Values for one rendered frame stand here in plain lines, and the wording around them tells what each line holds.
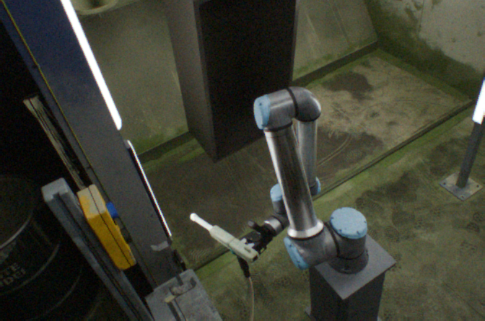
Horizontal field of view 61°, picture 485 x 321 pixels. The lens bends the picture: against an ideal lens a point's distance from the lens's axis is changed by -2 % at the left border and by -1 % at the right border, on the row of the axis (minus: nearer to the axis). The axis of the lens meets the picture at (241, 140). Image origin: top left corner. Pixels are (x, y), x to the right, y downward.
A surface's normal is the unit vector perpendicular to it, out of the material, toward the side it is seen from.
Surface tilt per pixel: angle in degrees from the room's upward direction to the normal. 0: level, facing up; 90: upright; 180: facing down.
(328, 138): 0
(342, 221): 5
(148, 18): 57
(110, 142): 90
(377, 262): 0
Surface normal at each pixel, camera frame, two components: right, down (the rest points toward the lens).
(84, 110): 0.51, 0.52
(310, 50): 0.35, 0.04
